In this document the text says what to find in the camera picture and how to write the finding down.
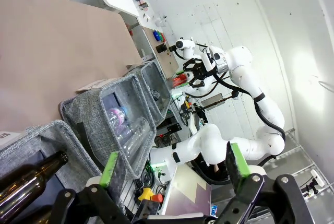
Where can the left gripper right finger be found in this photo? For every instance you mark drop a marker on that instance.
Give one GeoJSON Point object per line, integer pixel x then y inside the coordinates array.
{"type": "Point", "coordinates": [236, 166]}

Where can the white purple panel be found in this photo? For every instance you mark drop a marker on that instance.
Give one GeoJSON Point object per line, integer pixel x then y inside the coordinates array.
{"type": "Point", "coordinates": [188, 192]}

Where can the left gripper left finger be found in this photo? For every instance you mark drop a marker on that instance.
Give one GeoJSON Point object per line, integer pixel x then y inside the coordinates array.
{"type": "Point", "coordinates": [109, 174]}

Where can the brown side bench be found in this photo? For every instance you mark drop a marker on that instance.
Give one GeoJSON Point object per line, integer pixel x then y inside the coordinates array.
{"type": "Point", "coordinates": [161, 57]}

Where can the grey fabric basket can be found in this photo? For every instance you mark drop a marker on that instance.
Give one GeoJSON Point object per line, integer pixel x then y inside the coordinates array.
{"type": "Point", "coordinates": [154, 77]}

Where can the white Bottle label sign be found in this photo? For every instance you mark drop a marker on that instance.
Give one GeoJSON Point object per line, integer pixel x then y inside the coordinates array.
{"type": "Point", "coordinates": [6, 139]}

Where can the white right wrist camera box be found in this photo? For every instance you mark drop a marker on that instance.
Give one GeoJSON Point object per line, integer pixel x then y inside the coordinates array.
{"type": "Point", "coordinates": [208, 60]}

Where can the clear pink-label water bottle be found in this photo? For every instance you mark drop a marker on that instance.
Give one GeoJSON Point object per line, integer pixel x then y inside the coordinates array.
{"type": "Point", "coordinates": [116, 117]}

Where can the white Plastic label sign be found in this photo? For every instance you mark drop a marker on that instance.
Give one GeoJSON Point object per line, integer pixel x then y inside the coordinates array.
{"type": "Point", "coordinates": [96, 84]}

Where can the clear plastic cup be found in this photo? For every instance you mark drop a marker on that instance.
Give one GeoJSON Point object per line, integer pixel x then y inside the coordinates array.
{"type": "Point", "coordinates": [134, 136]}

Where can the brown glass bottle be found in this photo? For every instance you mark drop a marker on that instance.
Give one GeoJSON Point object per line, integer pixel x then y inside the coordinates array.
{"type": "Point", "coordinates": [28, 179]}

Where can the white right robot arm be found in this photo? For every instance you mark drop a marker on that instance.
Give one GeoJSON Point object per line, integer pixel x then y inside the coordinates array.
{"type": "Point", "coordinates": [268, 111]}

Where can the yellow red emergency stop button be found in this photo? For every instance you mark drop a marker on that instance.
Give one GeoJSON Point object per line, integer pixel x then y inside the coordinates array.
{"type": "Point", "coordinates": [150, 194]}

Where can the grey fabric basket plastic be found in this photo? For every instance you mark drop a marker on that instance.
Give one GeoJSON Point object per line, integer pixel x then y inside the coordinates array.
{"type": "Point", "coordinates": [83, 109]}

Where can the grey fabric basket bottle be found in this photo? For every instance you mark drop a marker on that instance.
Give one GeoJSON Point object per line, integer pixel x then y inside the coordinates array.
{"type": "Point", "coordinates": [52, 135]}

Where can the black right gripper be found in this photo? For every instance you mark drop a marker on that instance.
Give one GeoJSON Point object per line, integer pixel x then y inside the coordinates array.
{"type": "Point", "coordinates": [204, 73]}

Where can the crushed red can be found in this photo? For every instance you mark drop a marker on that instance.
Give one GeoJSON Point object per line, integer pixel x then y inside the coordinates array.
{"type": "Point", "coordinates": [180, 80]}

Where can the crushed black silver can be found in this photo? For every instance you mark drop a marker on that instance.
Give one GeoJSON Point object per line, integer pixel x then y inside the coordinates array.
{"type": "Point", "coordinates": [154, 95]}

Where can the white camera head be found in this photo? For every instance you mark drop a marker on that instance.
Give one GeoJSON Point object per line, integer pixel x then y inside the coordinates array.
{"type": "Point", "coordinates": [185, 47]}

